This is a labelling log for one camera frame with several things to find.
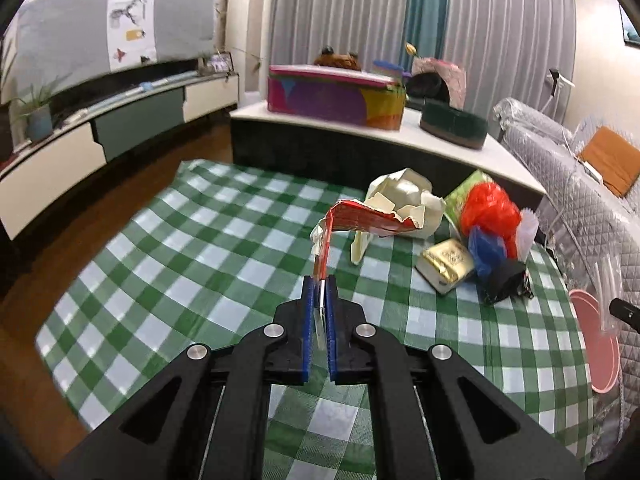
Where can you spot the pink plastic basin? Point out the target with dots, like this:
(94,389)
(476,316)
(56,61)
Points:
(595,340)

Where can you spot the grey quilted sofa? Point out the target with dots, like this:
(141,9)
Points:
(550,160)

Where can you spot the pink gift bag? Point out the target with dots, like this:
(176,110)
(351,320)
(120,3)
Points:
(457,82)

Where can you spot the dark green round basket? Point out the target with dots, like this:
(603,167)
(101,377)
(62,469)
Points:
(450,122)

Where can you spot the teal curtain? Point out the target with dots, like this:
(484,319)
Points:
(425,5)

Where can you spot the white plastic bag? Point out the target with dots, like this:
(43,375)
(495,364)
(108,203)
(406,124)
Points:
(527,232)

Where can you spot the torn red paper carton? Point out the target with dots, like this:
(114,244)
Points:
(370,217)

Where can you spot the colourful storage box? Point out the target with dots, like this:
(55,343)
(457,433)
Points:
(325,100)

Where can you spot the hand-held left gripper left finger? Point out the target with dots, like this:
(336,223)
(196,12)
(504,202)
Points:
(310,330)

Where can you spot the green snack packet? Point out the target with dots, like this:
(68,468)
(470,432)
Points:
(462,192)

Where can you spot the blue plastic bag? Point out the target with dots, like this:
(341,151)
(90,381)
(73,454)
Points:
(487,250)

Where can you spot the red plastic bag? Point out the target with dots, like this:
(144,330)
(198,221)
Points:
(487,210)

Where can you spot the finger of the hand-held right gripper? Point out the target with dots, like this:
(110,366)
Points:
(625,312)

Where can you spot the black round basket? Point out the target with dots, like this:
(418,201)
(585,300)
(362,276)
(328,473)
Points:
(425,87)

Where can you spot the white power adapter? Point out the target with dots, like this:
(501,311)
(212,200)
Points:
(592,170)

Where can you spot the brown stuffed toy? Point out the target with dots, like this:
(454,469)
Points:
(335,60)

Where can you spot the white top coffee table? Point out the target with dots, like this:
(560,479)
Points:
(350,150)

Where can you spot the crumpled cream paper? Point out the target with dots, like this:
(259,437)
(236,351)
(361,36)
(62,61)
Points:
(405,190)

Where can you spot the orange cushion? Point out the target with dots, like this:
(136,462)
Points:
(607,157)

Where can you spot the gold foil packet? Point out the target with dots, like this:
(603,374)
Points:
(447,260)

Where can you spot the potted green plant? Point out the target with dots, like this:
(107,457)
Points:
(37,122)

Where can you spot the framed wall picture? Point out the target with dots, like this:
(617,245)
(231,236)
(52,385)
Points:
(631,30)

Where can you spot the grey cloth covered television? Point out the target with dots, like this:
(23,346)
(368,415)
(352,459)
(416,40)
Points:
(65,35)

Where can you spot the small photo frame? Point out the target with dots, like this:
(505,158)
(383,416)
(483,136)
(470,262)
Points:
(220,62)

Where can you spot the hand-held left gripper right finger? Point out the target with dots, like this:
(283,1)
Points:
(331,330)

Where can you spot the stack of blue bowls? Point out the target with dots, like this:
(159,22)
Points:
(386,66)

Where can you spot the yellow artificial flower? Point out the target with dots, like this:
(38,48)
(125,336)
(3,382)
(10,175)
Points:
(411,50)

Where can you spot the black plastic bag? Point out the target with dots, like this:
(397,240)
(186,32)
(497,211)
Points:
(505,277)

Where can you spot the grey curtain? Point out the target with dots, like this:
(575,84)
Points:
(340,5)
(510,25)

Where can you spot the white television cabinet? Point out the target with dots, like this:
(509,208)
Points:
(140,120)

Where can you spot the green checked tablecloth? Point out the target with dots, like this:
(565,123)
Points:
(175,260)

